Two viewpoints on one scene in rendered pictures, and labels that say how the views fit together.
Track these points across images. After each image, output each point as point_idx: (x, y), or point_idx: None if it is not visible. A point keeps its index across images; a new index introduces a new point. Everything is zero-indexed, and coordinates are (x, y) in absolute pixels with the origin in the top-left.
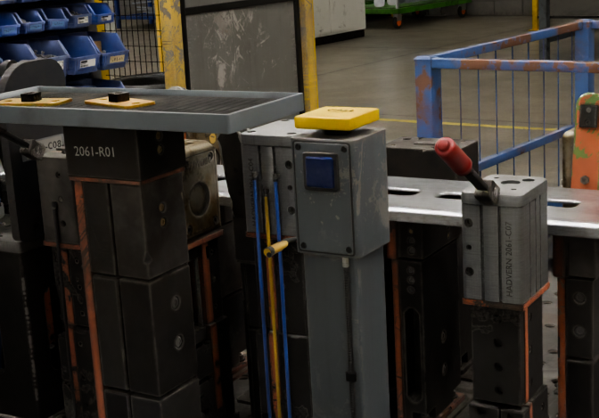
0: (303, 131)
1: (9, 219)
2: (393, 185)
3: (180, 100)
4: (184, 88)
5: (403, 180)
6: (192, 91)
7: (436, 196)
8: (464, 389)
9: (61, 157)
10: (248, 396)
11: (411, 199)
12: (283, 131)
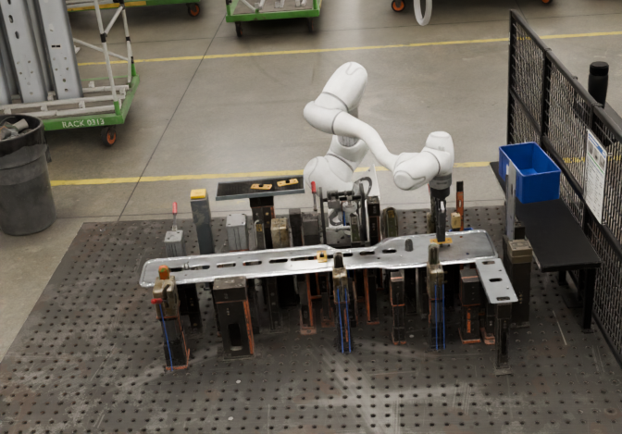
0: (228, 217)
1: (350, 239)
2: (228, 268)
3: (247, 192)
4: (335, 254)
5: (228, 272)
6: (248, 193)
7: (209, 266)
8: (219, 341)
9: (306, 212)
10: (286, 315)
11: (215, 261)
12: (233, 216)
